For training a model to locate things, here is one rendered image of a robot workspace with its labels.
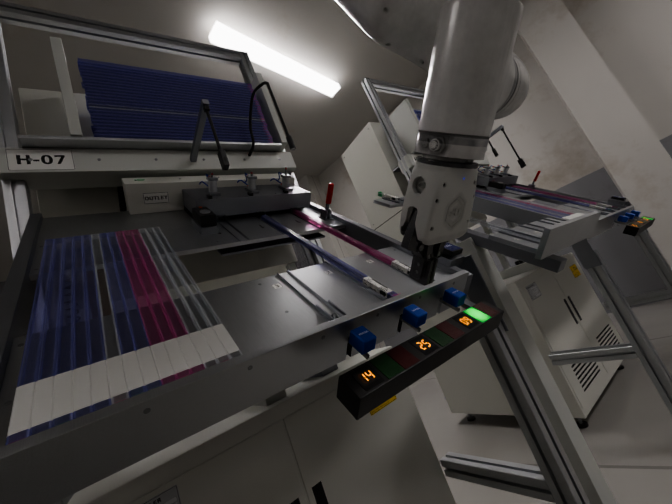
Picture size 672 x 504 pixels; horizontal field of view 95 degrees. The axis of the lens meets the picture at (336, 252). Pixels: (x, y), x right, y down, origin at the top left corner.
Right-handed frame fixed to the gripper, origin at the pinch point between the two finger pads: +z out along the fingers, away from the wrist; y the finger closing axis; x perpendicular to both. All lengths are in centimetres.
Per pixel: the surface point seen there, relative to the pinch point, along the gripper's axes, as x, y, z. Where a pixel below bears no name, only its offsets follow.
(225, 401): 2.1, -28.8, 10.6
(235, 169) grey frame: 78, 2, -1
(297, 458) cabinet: 10.2, -13.3, 44.2
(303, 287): 15.7, -10.4, 8.3
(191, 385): 2.1, -32.0, 6.4
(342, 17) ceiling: 200, 134, -90
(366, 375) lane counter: -4.6, -14.0, 9.2
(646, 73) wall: 47, 304, -71
